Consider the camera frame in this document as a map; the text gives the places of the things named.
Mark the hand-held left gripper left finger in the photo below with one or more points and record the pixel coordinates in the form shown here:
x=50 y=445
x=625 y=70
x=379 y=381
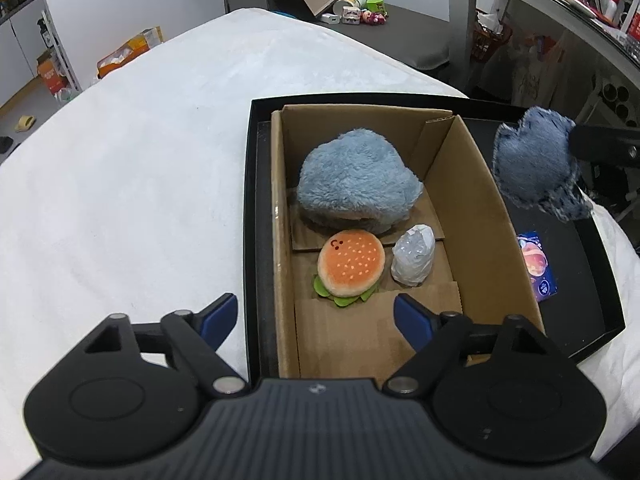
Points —
x=220 y=321

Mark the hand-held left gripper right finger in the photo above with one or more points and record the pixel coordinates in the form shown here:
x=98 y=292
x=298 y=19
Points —
x=412 y=321

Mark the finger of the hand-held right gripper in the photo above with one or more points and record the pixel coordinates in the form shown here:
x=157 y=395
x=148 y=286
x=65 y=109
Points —
x=605 y=145

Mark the white bundle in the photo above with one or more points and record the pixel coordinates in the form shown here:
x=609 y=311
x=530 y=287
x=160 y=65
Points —
x=412 y=257

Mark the denim heart plush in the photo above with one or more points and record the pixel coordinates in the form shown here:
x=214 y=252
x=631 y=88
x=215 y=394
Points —
x=532 y=160

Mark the burger plush toy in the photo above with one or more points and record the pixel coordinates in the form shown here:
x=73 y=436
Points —
x=350 y=262

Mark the brown cardboard box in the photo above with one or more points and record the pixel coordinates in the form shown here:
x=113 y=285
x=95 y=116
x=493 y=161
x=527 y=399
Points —
x=465 y=210

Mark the black shallow tray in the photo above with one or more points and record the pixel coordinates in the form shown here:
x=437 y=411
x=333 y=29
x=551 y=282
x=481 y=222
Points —
x=585 y=270

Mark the blue fluffy plush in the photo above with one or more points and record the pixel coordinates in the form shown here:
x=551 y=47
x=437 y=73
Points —
x=357 y=180

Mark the beige tote bag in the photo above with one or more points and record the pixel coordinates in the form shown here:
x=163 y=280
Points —
x=525 y=72

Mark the white bottle red cap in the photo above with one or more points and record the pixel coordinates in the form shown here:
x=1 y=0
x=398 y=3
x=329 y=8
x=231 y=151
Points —
x=612 y=10

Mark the blue printed packet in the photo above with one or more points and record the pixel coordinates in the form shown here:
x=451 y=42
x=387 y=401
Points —
x=539 y=267

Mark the grey desk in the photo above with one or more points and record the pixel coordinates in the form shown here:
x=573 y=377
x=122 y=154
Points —
x=550 y=0

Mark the red basket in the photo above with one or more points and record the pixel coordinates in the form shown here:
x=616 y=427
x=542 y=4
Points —
x=490 y=40

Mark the grey bench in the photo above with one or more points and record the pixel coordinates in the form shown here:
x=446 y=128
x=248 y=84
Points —
x=410 y=35

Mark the pink toy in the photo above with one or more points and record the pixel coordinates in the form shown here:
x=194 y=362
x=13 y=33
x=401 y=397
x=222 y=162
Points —
x=374 y=17

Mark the green toy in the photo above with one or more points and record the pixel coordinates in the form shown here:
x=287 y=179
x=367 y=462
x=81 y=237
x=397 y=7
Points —
x=376 y=6

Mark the yellow slipper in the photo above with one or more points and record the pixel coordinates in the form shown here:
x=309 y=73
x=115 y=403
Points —
x=25 y=123

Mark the black shoe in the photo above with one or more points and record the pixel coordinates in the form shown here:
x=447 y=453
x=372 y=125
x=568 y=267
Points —
x=5 y=144

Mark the orange bag on floor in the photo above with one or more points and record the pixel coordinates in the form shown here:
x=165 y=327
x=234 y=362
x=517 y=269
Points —
x=127 y=52

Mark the small orange carton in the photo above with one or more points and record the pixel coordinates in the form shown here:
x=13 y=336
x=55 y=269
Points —
x=51 y=72

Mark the white charger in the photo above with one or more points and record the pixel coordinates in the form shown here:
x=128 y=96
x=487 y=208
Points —
x=330 y=19

